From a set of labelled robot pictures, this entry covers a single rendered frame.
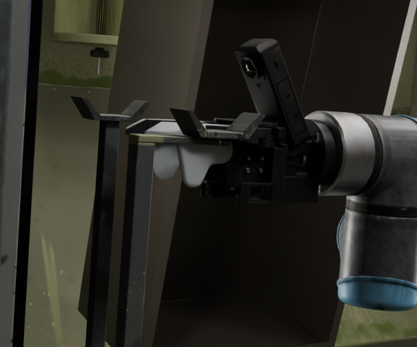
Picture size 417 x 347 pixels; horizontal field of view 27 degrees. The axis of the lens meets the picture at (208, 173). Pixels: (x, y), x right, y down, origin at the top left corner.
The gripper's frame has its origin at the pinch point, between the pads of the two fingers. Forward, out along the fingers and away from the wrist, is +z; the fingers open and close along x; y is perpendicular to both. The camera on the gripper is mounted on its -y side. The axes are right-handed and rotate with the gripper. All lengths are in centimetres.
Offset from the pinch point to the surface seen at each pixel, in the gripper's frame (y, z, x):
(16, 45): -7.7, -4.0, 46.5
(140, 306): 13.9, 5.6, -10.8
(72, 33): -19, -81, 204
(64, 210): 43, -84, 208
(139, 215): 6.5, 6.2, -10.8
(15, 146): 6.4, -4.6, 46.5
